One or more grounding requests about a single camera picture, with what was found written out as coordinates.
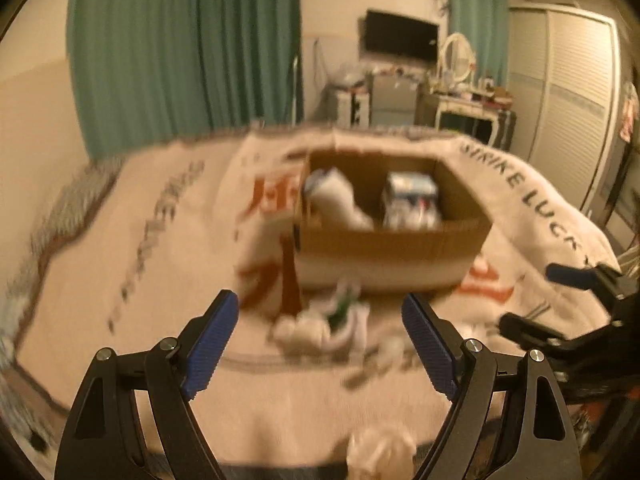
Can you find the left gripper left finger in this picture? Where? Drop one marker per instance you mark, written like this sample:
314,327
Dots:
103,437

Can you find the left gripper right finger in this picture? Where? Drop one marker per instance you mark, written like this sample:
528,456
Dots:
535,437

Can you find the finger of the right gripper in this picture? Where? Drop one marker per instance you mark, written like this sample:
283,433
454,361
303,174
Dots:
592,278
529,335

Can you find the white tissue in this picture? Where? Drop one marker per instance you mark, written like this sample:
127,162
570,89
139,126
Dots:
380,453

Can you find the white green plush toy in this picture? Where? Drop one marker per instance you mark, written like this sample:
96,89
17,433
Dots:
333,325

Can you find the blue white packet in box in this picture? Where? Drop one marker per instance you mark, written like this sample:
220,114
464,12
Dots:
410,202

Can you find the brown cardboard box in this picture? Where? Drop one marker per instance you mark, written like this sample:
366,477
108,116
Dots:
384,260

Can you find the cream printed woven blanket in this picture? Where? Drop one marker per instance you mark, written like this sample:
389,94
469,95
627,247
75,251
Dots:
184,221

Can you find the white vanity dressing table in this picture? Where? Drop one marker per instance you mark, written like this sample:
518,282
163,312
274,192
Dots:
431,108

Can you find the white rolled sock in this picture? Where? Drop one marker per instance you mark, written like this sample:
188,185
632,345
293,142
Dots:
332,196

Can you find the white louvered wardrobe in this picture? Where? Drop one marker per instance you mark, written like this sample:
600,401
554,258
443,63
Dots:
564,76

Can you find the white oval vanity mirror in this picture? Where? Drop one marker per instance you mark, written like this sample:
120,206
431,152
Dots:
456,60

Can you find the grey small refrigerator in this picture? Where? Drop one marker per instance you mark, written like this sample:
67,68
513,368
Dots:
393,100

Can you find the white small cabinet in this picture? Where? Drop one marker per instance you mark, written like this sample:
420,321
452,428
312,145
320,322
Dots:
350,110

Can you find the green curtain right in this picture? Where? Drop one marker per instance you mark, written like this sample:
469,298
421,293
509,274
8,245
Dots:
485,23

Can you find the green curtain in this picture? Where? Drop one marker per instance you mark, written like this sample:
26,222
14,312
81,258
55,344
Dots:
485,23
150,71

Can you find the green curtain left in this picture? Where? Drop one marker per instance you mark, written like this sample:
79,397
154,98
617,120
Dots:
150,71

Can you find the black wall television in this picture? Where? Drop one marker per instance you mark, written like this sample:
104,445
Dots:
398,36

